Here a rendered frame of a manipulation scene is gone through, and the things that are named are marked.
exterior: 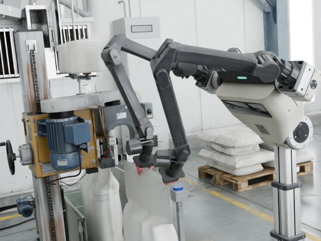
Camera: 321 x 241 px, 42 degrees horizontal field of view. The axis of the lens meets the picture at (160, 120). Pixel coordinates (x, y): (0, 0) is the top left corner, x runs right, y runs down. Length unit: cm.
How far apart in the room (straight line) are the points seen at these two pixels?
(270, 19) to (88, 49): 629
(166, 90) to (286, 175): 82
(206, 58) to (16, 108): 364
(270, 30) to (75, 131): 646
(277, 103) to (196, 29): 553
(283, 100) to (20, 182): 376
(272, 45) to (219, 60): 656
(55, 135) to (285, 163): 107
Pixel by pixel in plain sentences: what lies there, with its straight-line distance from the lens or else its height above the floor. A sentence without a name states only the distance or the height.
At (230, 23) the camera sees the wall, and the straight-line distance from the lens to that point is 761.
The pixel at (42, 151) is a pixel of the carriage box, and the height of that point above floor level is 116.
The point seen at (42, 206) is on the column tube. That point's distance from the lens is 231.
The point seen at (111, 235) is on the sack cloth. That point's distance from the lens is 270.
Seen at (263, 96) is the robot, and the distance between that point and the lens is 173.
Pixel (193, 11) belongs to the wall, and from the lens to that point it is 722.
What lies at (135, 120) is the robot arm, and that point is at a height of 130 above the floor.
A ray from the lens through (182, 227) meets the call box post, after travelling 246.
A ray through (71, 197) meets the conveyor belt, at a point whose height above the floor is 38.
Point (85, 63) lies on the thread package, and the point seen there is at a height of 157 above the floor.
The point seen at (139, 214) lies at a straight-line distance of 210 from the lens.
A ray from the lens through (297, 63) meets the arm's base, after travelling 164.
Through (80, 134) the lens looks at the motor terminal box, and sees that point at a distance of 195.
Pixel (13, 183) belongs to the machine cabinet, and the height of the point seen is 31.
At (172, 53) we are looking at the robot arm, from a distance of 140.
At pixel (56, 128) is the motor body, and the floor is 129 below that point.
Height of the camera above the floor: 158
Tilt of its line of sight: 9 degrees down
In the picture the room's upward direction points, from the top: 4 degrees counter-clockwise
